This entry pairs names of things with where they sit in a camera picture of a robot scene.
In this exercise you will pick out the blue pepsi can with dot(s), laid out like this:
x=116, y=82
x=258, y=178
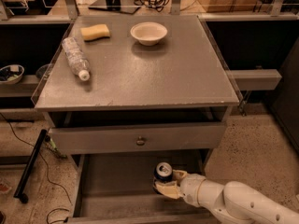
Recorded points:
x=163, y=172

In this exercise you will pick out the white bowl with items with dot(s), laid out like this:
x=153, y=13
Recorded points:
x=11, y=74

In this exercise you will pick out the black bar on floor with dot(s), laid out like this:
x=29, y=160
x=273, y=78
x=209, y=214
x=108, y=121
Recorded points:
x=19, y=192

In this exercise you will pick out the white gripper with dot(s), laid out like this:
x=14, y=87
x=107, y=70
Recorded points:
x=192, y=186

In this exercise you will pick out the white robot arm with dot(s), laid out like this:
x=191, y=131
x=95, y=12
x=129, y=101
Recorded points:
x=232, y=203

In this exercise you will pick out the black monitor stand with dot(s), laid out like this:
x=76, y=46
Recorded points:
x=121, y=6

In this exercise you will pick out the yellow sponge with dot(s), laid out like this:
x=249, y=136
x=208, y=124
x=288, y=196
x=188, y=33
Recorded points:
x=94, y=32

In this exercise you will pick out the grey side shelf right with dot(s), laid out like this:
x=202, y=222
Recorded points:
x=255, y=80

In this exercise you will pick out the clear plastic water bottle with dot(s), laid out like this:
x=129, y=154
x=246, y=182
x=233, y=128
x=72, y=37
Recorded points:
x=76, y=59

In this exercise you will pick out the grey drawer cabinet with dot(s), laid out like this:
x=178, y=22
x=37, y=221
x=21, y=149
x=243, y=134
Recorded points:
x=179, y=80

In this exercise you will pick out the grey open middle drawer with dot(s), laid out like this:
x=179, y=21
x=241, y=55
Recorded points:
x=117, y=188

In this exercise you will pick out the grey top drawer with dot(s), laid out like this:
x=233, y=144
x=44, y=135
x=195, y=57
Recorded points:
x=116, y=139

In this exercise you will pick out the white paper bowl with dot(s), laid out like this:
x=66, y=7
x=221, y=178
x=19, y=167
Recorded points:
x=148, y=33

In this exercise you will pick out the round metal drawer knob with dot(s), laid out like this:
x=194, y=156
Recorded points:
x=140, y=141

